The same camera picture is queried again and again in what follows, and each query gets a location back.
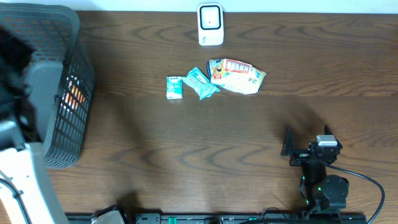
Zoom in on yellow snack bag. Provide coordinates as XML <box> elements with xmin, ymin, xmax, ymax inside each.
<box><xmin>206</xmin><ymin>58</ymin><xmax>267</xmax><ymax>95</ymax></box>

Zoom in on teal wet wipes pack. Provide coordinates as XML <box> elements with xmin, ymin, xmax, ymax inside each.
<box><xmin>182</xmin><ymin>67</ymin><xmax>220</xmax><ymax>100</ymax></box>

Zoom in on teal tissue pack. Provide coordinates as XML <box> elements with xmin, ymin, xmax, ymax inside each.
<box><xmin>166</xmin><ymin>77</ymin><xmax>183</xmax><ymax>100</ymax></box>

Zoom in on orange snack packet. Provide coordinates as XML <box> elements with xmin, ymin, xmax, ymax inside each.
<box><xmin>62</xmin><ymin>80</ymin><xmax>86</xmax><ymax>110</ymax></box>

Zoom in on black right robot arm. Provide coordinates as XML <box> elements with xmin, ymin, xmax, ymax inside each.
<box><xmin>280</xmin><ymin>126</ymin><xmax>349</xmax><ymax>215</ymax></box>

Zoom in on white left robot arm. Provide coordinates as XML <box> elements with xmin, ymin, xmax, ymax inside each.
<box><xmin>1</xmin><ymin>29</ymin><xmax>178</xmax><ymax>223</ymax></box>

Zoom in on white barcode scanner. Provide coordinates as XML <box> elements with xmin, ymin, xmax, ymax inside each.
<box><xmin>197</xmin><ymin>3</ymin><xmax>224</xmax><ymax>46</ymax></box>

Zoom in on grey plastic mesh basket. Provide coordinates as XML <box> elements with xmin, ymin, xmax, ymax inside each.
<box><xmin>1</xmin><ymin>3</ymin><xmax>95</xmax><ymax>169</ymax></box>

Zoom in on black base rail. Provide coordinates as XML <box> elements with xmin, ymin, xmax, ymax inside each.
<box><xmin>67</xmin><ymin>210</ymin><xmax>367</xmax><ymax>224</ymax></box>

